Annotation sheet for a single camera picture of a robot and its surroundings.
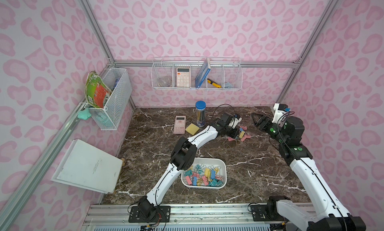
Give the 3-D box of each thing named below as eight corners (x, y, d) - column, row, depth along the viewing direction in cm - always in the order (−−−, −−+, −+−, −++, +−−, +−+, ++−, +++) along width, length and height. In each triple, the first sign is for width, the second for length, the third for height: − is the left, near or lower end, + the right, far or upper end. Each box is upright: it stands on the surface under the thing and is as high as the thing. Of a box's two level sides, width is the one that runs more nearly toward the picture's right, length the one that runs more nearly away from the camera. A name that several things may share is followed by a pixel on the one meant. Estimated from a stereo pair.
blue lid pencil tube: (195, 128, 109) (195, 109, 94) (195, 119, 115) (195, 100, 100) (205, 128, 109) (206, 109, 94) (205, 119, 115) (206, 100, 100)
